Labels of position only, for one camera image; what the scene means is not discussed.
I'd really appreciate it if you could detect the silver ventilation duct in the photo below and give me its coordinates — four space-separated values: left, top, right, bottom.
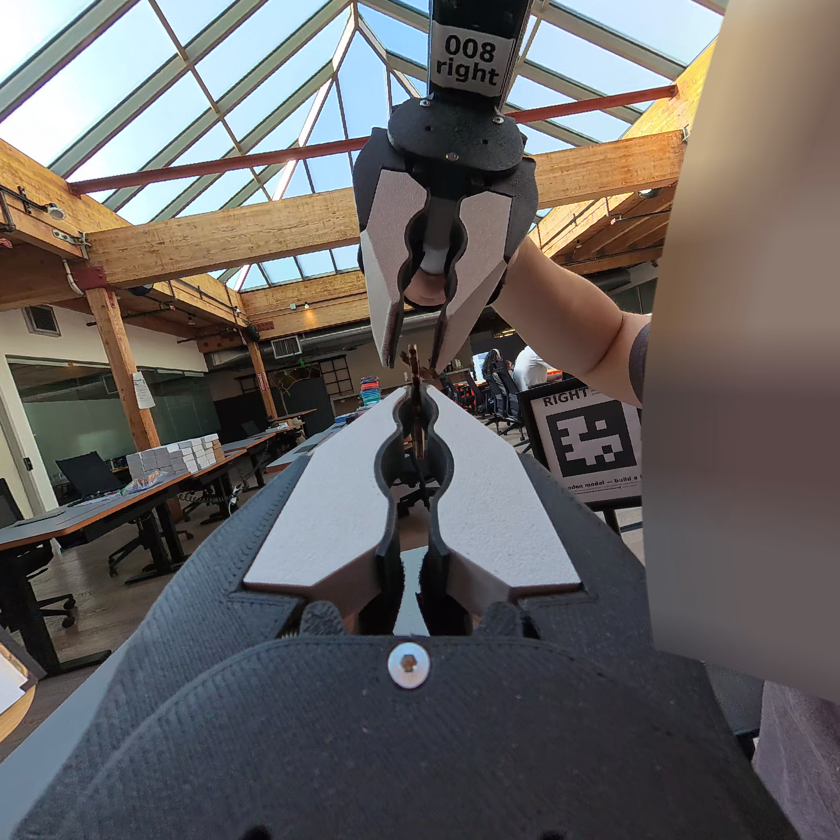
256 323 501 360

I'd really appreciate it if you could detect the stack of grey white boxes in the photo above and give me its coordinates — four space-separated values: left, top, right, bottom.
126 433 226 476

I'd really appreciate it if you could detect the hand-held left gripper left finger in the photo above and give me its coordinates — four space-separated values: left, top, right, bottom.
241 387 409 619

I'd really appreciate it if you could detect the bare potted tree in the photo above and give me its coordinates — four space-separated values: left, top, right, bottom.
271 366 317 416

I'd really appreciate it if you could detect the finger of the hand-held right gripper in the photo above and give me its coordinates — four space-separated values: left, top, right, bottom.
433 190 515 373
359 167 431 368

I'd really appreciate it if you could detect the wood-edged grey desk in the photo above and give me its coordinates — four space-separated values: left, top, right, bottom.
0 453 247 680
264 420 349 475

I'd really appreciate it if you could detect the framed marker sign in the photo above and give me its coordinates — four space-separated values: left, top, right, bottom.
518 377 645 513

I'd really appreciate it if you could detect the wooden model part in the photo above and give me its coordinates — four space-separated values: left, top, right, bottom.
406 344 429 458

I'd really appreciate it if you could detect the black office chair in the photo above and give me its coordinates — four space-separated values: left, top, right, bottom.
481 366 527 438

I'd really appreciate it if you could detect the person's grey clothing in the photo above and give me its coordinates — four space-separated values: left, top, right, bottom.
751 681 840 840

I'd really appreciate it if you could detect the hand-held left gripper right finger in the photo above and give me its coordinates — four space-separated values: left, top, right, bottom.
427 385 585 613

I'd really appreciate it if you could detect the person's right forearm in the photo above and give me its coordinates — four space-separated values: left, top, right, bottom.
491 236 655 409

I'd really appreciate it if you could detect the person's right hand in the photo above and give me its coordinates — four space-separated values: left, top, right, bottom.
400 199 468 309

